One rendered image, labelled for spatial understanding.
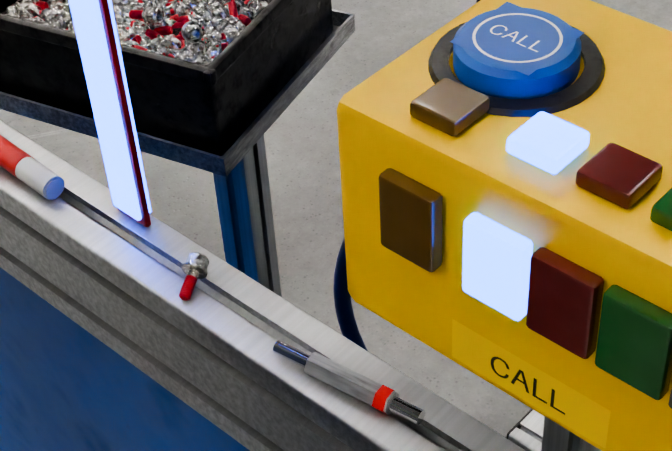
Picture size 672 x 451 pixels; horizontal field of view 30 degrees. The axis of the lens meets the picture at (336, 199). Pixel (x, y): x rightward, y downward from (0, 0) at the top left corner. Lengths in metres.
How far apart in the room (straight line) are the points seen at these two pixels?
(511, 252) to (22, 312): 0.54
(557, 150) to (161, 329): 0.34
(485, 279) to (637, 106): 0.07
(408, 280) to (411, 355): 1.35
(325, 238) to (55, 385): 1.09
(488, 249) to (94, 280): 0.36
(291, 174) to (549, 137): 1.70
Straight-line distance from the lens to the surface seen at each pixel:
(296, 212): 1.99
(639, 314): 0.35
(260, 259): 0.95
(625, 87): 0.40
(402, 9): 2.46
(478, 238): 0.37
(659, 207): 0.35
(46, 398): 0.93
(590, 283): 0.35
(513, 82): 0.39
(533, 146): 0.36
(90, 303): 0.71
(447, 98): 0.38
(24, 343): 0.90
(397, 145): 0.38
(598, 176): 0.35
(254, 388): 0.62
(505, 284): 0.37
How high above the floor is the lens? 1.30
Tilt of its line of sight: 40 degrees down
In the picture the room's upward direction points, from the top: 4 degrees counter-clockwise
